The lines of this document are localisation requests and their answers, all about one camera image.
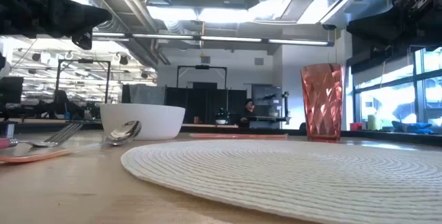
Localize white round woven placemat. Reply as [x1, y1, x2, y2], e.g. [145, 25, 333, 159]
[120, 138, 442, 224]

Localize grey panel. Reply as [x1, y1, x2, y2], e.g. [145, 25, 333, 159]
[121, 84, 166, 106]

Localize yellow-green cylinder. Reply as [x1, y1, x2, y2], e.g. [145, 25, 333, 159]
[367, 113, 381, 131]

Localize long ceiling light bar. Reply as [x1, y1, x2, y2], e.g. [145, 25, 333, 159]
[91, 31, 335, 48]

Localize black partition panel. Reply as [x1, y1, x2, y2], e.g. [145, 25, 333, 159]
[164, 84, 248, 125]

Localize flat pink plate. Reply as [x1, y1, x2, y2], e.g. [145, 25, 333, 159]
[189, 133, 289, 140]

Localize blue cloth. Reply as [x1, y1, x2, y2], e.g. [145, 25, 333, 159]
[391, 120, 434, 135]

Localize black and white kettle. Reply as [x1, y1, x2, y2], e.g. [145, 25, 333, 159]
[214, 107, 230, 126]

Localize pink faceted plastic tumbler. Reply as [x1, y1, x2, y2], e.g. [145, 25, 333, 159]
[300, 62, 345, 144]

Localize person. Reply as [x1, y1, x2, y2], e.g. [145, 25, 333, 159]
[238, 97, 257, 129]

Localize pink-handled metal spoon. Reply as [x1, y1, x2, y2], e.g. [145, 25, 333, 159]
[0, 120, 143, 165]

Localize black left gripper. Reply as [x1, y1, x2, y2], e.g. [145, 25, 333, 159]
[0, 0, 113, 50]

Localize pink-handled metal fork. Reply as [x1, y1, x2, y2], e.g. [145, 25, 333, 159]
[0, 122, 84, 150]

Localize black metal frame stand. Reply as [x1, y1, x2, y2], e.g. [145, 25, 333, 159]
[54, 58, 112, 118]
[176, 64, 229, 90]

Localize white bowl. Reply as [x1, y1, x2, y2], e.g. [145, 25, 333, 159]
[99, 103, 186, 141]

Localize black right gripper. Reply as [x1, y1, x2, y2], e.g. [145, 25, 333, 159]
[346, 0, 442, 47]

